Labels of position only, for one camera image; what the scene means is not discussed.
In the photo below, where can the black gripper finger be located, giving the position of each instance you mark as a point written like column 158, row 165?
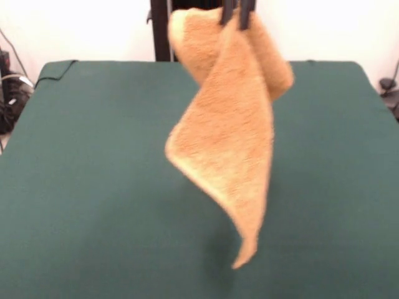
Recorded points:
column 246, row 15
column 227, row 12

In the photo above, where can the tan terry towel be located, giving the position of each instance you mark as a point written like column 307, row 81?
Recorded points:
column 230, row 140

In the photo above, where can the black plug adapter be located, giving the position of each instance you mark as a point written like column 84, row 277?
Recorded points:
column 386, row 84

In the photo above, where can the dark green table cloth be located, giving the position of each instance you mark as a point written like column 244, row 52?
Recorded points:
column 93, row 187

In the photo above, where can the black pedestal stand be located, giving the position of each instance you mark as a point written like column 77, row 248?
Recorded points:
column 160, row 37

